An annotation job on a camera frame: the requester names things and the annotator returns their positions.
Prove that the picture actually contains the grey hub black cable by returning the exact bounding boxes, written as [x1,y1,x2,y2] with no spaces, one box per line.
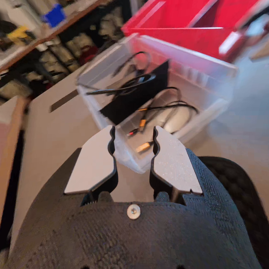
[113,51,152,77]

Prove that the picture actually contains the clear plastic bin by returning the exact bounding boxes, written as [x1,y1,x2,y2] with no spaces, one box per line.
[77,34,239,174]

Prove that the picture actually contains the black textured pad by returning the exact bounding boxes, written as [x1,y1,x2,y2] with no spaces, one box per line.
[199,156,269,269]

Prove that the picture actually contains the wooden desk dark legs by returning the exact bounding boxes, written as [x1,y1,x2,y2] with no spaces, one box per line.
[0,0,110,72]

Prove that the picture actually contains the black bin divider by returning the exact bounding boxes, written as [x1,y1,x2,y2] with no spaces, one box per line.
[187,0,224,29]
[100,60,169,125]

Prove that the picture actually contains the small blue box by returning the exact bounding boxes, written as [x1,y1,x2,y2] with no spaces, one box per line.
[42,4,67,28]

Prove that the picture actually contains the red plastic bin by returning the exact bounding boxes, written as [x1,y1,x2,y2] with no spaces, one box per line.
[122,0,269,63]

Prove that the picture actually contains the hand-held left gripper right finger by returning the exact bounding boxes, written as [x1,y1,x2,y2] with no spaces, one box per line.
[150,126,203,202]

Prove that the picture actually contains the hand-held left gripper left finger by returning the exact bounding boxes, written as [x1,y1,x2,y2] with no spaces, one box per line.
[64,125,118,202]

